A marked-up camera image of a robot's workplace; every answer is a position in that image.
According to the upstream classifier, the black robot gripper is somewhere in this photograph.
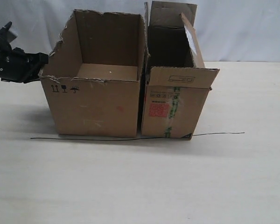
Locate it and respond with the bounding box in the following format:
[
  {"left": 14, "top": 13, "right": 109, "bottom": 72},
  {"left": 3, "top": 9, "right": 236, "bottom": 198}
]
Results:
[{"left": 0, "top": 21, "right": 48, "bottom": 83}]

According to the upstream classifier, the large torn cardboard box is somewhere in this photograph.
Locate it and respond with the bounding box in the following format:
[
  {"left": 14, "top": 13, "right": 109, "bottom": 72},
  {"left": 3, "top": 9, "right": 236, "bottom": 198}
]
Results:
[{"left": 39, "top": 9, "right": 145, "bottom": 137}]

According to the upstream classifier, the tall cardboard box with flaps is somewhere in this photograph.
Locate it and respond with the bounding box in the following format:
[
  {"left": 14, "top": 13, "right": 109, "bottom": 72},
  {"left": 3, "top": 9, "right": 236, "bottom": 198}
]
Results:
[{"left": 141, "top": 0, "right": 219, "bottom": 140}]

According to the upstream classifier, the thin black line marking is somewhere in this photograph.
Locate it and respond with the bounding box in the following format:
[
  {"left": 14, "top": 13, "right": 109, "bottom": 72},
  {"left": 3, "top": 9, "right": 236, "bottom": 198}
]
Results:
[{"left": 30, "top": 132, "right": 245, "bottom": 141}]

